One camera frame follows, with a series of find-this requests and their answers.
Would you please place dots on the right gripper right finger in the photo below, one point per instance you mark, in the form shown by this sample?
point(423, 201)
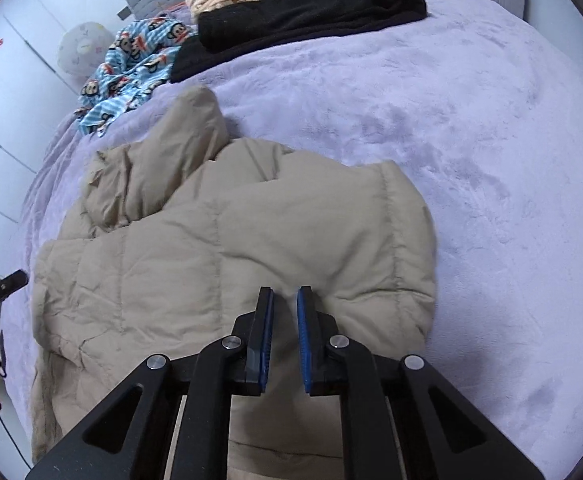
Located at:
point(399, 419)

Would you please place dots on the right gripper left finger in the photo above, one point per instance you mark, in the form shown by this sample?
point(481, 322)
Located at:
point(170, 418)

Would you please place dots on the beige puffer jacket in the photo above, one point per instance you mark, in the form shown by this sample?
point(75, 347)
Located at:
point(174, 236)

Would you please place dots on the white wardrobe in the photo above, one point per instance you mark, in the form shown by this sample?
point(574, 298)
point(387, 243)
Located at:
point(35, 93)

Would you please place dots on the white covered fan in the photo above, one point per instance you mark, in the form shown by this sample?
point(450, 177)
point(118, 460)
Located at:
point(83, 48)

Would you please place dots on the blue monkey print garment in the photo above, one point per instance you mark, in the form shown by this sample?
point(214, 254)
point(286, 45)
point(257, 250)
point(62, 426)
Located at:
point(139, 60)

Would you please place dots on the lavender plush bedspread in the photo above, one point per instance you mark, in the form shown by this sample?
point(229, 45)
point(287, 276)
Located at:
point(486, 117)

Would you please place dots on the black folded garment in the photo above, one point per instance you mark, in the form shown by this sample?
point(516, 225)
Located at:
point(243, 28)

